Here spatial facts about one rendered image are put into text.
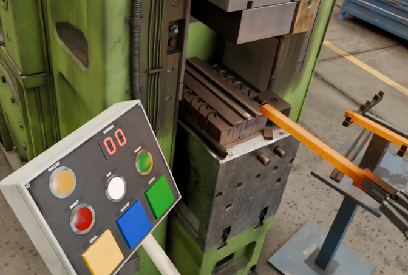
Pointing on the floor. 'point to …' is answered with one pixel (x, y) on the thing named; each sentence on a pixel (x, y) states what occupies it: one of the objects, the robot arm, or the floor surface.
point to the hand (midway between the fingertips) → (376, 187)
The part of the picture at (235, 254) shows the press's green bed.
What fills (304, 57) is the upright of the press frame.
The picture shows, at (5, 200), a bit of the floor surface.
